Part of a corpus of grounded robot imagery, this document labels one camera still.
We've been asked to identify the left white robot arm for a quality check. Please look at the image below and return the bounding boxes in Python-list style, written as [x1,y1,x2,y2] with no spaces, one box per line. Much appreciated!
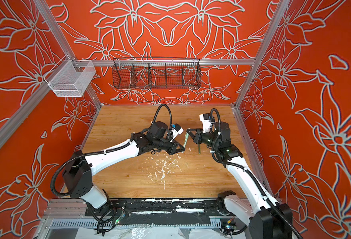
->
[50,104,185,209]

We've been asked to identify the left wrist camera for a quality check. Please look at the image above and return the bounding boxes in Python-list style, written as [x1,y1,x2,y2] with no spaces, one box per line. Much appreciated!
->
[171,123,183,141]

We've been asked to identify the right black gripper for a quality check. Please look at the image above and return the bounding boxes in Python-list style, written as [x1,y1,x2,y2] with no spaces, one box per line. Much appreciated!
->
[186,128,221,150]

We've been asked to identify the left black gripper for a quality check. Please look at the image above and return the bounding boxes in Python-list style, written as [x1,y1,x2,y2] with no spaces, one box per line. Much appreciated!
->
[153,136,185,153]

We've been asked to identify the black wire mesh basket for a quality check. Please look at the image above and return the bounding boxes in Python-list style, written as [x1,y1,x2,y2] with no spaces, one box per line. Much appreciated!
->
[112,57,202,90]

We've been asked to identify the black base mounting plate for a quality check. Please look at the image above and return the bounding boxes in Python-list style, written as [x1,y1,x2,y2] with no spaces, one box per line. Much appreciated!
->
[88,198,248,217]

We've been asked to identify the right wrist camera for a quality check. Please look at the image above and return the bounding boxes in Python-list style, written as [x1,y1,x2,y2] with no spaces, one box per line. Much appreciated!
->
[199,113,214,133]

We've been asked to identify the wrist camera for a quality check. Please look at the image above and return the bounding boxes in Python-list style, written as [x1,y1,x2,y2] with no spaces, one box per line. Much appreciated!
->
[199,113,214,133]
[171,123,183,141]

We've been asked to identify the left base cable bundle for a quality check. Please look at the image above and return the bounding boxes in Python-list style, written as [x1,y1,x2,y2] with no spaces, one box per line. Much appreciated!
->
[87,206,127,235]

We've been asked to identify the right base cable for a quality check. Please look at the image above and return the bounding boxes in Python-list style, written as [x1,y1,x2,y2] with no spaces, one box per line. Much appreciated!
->
[221,219,249,238]

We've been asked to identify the clear plastic bin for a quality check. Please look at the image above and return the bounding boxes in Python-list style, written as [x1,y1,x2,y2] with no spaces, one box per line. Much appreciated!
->
[44,60,96,97]

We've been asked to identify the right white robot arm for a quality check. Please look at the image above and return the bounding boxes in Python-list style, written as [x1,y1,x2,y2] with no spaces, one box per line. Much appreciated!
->
[186,108,303,239]

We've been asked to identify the white slotted cable duct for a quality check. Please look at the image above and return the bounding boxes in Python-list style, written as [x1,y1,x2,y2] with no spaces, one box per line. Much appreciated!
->
[49,219,222,229]

